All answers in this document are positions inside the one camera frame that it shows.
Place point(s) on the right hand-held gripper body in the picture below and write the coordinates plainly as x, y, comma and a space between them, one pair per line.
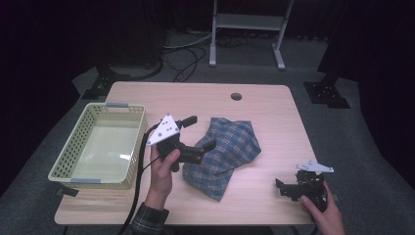
310, 184

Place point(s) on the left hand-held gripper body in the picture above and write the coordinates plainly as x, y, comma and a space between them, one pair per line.
164, 130

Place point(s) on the blue plaid cloth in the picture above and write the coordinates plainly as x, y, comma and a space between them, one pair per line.
228, 153

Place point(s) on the pale green plastic basket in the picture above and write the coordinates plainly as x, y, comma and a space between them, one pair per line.
70, 153

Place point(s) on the person's right hand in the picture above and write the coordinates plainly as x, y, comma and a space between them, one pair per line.
328, 218

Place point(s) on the person's left hand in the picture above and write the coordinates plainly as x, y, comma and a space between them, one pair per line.
161, 182

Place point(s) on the black stand base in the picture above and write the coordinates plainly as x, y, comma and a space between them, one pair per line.
104, 83
326, 94

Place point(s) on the black table clamp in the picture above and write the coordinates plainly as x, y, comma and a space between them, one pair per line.
68, 191

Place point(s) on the white metal stand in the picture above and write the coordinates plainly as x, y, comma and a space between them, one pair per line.
249, 21

